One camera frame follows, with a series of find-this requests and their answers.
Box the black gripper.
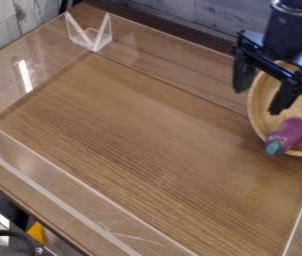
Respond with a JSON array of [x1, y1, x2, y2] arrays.
[[233, 30, 302, 115]]

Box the purple toy eggplant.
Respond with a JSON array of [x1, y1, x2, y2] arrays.
[[265, 117, 302, 155]]

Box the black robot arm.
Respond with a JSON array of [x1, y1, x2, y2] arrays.
[[233, 0, 302, 115]]

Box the brown wooden bowl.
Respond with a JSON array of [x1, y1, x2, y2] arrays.
[[247, 71, 302, 157]]

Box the clear acrylic tray walls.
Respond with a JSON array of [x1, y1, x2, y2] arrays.
[[0, 13, 302, 256]]

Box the yellow object under table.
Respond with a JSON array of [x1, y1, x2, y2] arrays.
[[27, 222, 46, 243]]

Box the clear acrylic corner bracket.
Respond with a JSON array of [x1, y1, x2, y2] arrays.
[[64, 13, 112, 52]]

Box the black cable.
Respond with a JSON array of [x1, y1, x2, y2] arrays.
[[0, 229, 38, 256]]

